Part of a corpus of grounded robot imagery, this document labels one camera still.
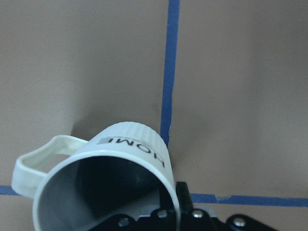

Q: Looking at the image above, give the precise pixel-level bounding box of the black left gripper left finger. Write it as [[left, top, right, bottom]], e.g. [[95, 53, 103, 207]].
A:
[[103, 187, 179, 231]]

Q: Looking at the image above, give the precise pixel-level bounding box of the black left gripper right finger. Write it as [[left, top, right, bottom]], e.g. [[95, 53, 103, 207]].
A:
[[177, 181, 275, 231]]

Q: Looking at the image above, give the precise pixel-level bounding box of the white ribbed mug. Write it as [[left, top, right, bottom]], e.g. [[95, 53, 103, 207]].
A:
[[12, 122, 180, 231]]

